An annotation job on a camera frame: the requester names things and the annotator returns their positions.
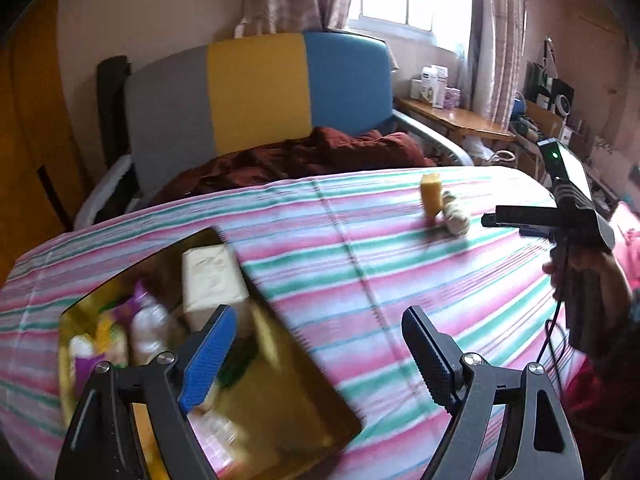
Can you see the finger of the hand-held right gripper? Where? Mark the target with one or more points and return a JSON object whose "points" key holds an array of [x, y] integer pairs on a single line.
{"points": [[515, 216]]}

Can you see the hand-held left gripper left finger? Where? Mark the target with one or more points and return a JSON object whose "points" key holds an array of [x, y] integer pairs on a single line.
{"points": [[210, 350]]}

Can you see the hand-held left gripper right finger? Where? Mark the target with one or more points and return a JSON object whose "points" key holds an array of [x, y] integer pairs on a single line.
{"points": [[430, 355]]}

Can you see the pink packet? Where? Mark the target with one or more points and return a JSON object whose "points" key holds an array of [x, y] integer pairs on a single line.
{"points": [[220, 435]]}

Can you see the purple snack packet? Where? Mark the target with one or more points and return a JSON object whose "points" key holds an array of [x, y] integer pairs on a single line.
{"points": [[132, 300]]}

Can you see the gold metal tin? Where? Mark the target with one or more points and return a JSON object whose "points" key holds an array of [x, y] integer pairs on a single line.
{"points": [[290, 400]]}

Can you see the person's right hand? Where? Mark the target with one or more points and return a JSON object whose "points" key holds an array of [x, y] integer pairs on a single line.
{"points": [[617, 285]]}

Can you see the round muffin packet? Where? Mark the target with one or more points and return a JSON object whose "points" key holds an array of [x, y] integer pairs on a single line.
{"points": [[455, 217]]}

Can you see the brown cardboard carton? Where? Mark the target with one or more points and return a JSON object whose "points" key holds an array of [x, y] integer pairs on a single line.
{"points": [[542, 117]]}

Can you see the blue round container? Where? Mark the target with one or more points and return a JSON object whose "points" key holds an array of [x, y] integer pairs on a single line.
{"points": [[519, 107]]}

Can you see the wooden side table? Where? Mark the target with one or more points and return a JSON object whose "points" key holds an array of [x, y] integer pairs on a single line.
{"points": [[455, 120]]}

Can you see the striped pink green cloth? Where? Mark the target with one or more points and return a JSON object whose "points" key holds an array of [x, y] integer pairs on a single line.
{"points": [[350, 270]]}

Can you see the small purple box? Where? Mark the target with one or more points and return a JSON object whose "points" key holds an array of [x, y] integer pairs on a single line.
{"points": [[451, 97]]}

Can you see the white boxes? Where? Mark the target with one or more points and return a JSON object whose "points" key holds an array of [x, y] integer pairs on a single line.
{"points": [[430, 85]]}

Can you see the red cloth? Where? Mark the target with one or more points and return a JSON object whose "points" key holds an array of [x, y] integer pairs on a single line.
{"points": [[600, 410]]}

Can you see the dark red blanket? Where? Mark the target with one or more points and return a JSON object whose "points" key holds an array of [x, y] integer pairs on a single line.
{"points": [[300, 155]]}

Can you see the grey yellow blue chair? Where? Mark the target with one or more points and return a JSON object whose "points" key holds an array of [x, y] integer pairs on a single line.
{"points": [[255, 90]]}

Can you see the wooden wardrobe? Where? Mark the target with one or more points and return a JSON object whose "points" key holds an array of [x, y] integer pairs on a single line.
{"points": [[30, 135]]}

